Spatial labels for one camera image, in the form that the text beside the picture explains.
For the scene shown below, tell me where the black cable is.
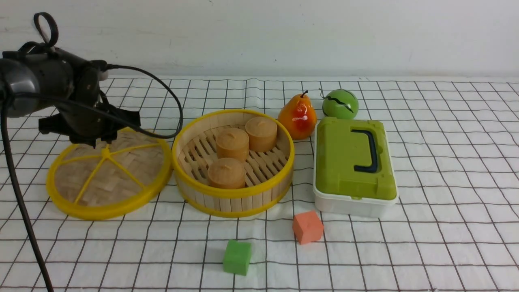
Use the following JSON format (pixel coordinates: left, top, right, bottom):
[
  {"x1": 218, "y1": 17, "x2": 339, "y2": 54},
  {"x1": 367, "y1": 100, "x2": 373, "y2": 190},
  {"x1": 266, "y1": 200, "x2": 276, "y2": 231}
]
[{"x1": 0, "y1": 12, "x2": 184, "y2": 292}]

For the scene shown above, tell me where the tan toy bun rear right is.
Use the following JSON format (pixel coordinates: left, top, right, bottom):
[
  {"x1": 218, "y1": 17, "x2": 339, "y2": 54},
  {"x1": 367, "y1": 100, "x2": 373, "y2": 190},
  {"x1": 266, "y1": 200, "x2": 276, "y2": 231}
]
[{"x1": 245, "y1": 116, "x2": 278, "y2": 152}]

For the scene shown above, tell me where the bamboo steamer basket yellow rim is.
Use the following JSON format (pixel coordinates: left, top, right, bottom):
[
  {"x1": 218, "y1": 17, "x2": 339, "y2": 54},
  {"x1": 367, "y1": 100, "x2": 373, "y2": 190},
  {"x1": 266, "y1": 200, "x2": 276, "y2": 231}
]
[{"x1": 172, "y1": 109, "x2": 295, "y2": 218}]

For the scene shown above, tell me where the green foam cube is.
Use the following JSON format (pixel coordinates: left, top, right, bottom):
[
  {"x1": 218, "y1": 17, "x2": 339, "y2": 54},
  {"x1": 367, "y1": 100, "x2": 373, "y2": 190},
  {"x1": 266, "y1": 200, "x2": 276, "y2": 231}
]
[{"x1": 223, "y1": 240, "x2": 252, "y2": 276}]

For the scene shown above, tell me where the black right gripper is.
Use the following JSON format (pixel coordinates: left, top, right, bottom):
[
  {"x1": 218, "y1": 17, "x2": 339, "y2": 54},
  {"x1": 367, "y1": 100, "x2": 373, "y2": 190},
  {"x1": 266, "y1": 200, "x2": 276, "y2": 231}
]
[{"x1": 39, "y1": 65, "x2": 141, "y2": 148}]

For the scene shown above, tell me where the white black grid tablecloth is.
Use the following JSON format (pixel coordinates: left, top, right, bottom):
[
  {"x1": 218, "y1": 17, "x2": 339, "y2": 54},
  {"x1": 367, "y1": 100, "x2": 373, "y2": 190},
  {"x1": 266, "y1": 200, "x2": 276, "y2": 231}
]
[{"x1": 7, "y1": 77, "x2": 519, "y2": 292}]

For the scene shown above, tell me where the tan toy bun rear left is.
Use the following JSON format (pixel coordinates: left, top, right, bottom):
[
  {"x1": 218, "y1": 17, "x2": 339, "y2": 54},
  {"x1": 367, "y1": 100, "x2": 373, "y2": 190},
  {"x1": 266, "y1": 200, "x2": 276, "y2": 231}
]
[{"x1": 216, "y1": 128, "x2": 249, "y2": 162}]

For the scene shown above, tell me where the bamboo steamer lid yellow rim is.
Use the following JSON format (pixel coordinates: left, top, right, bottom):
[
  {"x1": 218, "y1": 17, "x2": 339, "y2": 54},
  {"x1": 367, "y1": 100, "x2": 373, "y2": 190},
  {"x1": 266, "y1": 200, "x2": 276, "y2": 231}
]
[{"x1": 46, "y1": 129, "x2": 172, "y2": 221}]

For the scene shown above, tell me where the tan toy bun front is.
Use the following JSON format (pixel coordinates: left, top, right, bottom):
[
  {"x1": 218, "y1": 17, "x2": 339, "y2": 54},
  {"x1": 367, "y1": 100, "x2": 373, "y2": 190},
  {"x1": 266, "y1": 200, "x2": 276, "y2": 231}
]
[{"x1": 208, "y1": 158, "x2": 245, "y2": 189}]

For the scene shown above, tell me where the orange foam cube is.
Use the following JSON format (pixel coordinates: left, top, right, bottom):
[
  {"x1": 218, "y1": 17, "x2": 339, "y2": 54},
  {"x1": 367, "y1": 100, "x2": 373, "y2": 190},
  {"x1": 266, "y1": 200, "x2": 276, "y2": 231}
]
[{"x1": 292, "y1": 210, "x2": 324, "y2": 245}]

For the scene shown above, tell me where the green round toy fruit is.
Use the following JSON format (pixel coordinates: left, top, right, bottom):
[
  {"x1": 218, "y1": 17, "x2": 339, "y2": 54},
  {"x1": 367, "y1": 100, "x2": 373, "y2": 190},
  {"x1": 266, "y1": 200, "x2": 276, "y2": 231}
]
[{"x1": 322, "y1": 89, "x2": 359, "y2": 120}]

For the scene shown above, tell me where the green lidded white storage box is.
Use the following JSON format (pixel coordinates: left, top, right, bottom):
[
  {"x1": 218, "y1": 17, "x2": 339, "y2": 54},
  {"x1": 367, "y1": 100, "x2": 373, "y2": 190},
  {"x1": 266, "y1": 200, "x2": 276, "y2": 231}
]
[{"x1": 313, "y1": 117, "x2": 399, "y2": 218}]

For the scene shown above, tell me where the tan toy bun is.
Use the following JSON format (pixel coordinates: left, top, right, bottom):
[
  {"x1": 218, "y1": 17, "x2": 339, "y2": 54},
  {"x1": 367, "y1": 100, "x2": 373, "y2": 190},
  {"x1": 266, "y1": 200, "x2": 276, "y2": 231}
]
[
  {"x1": 208, "y1": 158, "x2": 245, "y2": 189},
  {"x1": 216, "y1": 128, "x2": 249, "y2": 162},
  {"x1": 245, "y1": 116, "x2": 278, "y2": 152}
]

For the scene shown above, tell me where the orange red toy pear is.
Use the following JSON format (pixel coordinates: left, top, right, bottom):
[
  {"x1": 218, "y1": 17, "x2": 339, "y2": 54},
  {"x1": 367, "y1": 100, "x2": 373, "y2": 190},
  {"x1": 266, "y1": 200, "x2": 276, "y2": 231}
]
[{"x1": 277, "y1": 90, "x2": 317, "y2": 140}]

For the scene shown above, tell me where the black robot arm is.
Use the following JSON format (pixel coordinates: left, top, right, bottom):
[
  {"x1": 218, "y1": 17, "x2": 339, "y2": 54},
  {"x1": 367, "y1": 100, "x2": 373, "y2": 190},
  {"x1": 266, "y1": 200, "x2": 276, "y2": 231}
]
[{"x1": 1, "y1": 48, "x2": 141, "y2": 147}]

